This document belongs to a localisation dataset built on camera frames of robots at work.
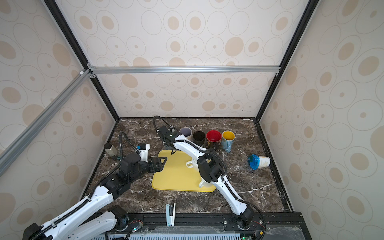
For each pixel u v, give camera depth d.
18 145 0.54
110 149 0.92
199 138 0.97
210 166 0.61
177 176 0.87
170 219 0.73
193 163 0.87
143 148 0.67
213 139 1.02
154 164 0.68
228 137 0.98
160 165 0.69
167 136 0.74
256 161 0.89
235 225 0.73
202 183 0.81
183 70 0.92
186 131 0.97
